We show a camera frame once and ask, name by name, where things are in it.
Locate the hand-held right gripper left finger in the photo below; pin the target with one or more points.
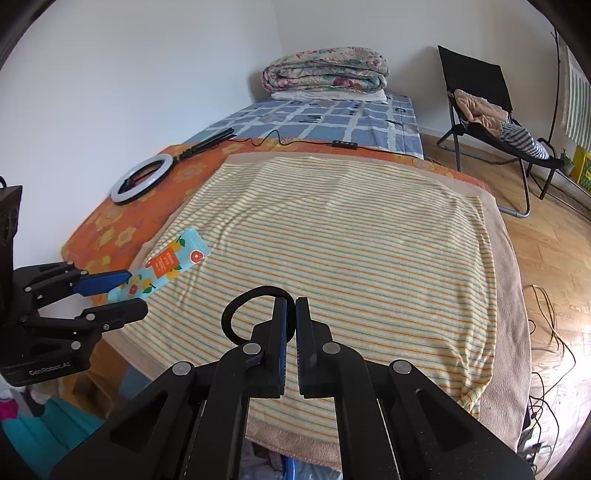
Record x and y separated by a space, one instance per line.
277 360

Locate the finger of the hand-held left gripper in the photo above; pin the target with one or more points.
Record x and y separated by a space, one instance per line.
120 311
101 282

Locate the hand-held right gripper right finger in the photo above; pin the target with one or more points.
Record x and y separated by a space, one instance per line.
307 360

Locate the fruit print toothpaste tube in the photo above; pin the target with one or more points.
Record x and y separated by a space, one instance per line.
175 258

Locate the teal plastic bin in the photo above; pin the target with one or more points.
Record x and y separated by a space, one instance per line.
46 434

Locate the yellow striped blanket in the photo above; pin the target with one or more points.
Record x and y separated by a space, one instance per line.
346 254

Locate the beige towel blanket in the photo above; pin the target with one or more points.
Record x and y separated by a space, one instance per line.
508 323

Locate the blue checkered bedsheet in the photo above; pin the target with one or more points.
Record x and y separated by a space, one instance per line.
323 120

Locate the folded floral quilt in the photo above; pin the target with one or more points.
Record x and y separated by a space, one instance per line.
323 69

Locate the beige clothing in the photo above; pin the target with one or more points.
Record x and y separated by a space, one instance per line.
480 110

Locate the striped clothing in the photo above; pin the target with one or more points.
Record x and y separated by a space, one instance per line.
521 138

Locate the black folding chair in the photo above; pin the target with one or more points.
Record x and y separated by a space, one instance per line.
471 69

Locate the yellow plastic crate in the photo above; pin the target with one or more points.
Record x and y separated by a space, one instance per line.
584 166

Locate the black metal drying rack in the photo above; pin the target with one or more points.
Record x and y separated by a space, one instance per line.
557 92

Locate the green striped hanging towel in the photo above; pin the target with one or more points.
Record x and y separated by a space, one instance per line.
577 101

